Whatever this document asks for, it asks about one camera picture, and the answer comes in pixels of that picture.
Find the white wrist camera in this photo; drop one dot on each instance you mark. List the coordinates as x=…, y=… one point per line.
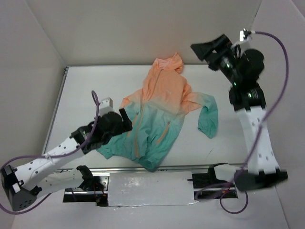
x=245, y=36
x=105, y=106

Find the orange and teal gradient jacket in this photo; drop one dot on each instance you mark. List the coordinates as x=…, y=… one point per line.
x=157, y=112

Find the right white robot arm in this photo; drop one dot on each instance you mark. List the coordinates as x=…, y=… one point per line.
x=261, y=169

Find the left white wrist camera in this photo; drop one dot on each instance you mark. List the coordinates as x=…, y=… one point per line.
x=105, y=106

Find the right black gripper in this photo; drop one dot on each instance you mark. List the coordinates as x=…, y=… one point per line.
x=215, y=52

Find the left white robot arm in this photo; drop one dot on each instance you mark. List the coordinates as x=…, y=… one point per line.
x=24, y=184

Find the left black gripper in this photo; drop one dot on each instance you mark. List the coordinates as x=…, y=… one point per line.
x=125, y=119

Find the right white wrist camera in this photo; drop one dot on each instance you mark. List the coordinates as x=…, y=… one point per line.
x=245, y=36

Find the aluminium table frame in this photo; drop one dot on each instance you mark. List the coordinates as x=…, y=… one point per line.
x=76, y=108

